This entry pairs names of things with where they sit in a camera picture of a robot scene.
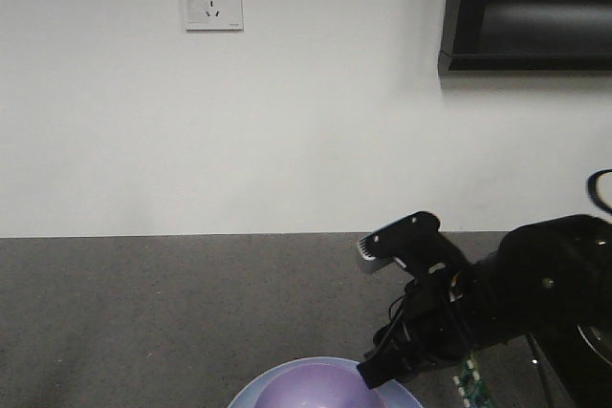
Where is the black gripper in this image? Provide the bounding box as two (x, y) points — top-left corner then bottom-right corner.
(357, 273), (478, 389)

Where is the purple plastic bowl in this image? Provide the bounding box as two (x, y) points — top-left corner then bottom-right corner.
(254, 363), (384, 408)

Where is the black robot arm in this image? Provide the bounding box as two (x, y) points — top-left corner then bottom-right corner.
(358, 211), (611, 407)

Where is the light blue plate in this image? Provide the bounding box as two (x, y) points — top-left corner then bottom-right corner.
(229, 356), (421, 408)

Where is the green circuit board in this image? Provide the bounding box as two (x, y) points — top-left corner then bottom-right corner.
(453, 354), (496, 408)

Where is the steel pot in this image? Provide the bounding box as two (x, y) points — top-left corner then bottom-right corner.
(575, 325), (611, 371)

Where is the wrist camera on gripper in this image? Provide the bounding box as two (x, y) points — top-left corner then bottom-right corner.
(357, 211), (470, 282)

